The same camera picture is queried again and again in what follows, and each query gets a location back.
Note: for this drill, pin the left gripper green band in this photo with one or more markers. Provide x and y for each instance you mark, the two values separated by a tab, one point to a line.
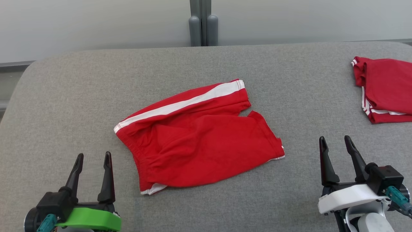
93	217

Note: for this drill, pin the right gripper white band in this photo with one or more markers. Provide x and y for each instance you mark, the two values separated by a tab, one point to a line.
347	196

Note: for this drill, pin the red and white basketball jersey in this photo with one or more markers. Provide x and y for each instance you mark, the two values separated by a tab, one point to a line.
389	83

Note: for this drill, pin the red shorts with white stripe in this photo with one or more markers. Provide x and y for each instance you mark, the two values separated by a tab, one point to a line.
199	145

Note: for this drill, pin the grey fabric sofa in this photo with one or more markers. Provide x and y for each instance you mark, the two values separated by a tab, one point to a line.
80	96

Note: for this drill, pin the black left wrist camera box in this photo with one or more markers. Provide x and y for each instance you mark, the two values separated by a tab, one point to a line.
53	204

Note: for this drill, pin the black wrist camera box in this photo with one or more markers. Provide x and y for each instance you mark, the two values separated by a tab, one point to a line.
388	177
53	204

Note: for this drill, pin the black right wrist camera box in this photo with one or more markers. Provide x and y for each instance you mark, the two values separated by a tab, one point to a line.
388	177

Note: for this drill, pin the grey skirting rail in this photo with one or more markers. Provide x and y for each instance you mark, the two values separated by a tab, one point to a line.
13	64

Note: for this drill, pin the grey cylindrical partition post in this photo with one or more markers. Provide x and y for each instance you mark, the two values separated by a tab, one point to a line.
195	32
212	30

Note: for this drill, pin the grey vertical partition frame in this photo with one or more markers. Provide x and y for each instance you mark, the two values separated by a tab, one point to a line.
204	19

